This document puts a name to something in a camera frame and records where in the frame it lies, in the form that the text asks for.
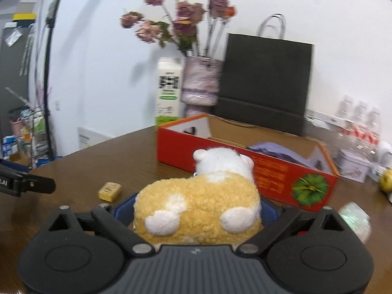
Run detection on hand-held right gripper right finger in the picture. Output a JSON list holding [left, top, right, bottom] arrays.
[[241, 200, 347, 256]]

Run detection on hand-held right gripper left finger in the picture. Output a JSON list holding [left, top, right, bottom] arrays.
[[48, 194, 155, 257]]

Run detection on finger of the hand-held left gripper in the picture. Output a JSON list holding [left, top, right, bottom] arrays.
[[19, 172, 56, 194]]

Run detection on purple fluffy towel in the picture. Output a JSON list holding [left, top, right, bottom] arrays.
[[247, 141, 318, 170]]

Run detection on yellow and white plush toy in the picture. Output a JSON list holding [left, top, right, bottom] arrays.
[[133, 147, 263, 246]]

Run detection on orange cardboard box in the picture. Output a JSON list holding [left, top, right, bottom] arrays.
[[156, 113, 341, 214]]

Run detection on gold bar block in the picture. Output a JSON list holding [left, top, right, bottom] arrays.
[[98, 182, 123, 203]]

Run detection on cluttered metal rack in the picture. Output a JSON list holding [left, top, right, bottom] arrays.
[[0, 107, 56, 170]]

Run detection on white flat board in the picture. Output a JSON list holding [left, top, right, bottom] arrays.
[[77, 126, 112, 151]]

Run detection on shiny crumpled wrapper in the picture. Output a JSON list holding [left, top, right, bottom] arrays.
[[338, 201, 372, 244]]

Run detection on floral tin box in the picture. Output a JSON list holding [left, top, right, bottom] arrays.
[[335, 148, 372, 184]]

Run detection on dark grey cabinet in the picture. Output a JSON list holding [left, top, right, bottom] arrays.
[[0, 12, 38, 160]]

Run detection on white flat carton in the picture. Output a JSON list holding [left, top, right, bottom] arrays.
[[304, 109, 344, 130]]

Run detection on black light stand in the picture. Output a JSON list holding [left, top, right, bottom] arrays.
[[34, 0, 70, 161]]

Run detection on yellow-green apple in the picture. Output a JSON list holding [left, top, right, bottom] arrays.
[[379, 169, 392, 194]]

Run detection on white milk carton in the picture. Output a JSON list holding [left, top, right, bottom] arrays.
[[155, 57, 184, 128]]

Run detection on small white desk fan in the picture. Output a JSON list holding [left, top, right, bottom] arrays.
[[372, 140, 392, 182]]

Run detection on black paper bag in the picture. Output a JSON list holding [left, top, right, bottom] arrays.
[[214, 13, 315, 137]]

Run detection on pink glass vase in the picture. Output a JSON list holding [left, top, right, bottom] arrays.
[[180, 56, 224, 107]]

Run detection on dried rose bouquet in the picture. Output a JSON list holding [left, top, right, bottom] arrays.
[[120, 0, 238, 59]]

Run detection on purple flower wall sticker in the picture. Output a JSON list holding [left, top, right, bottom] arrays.
[[34, 76, 53, 106]]

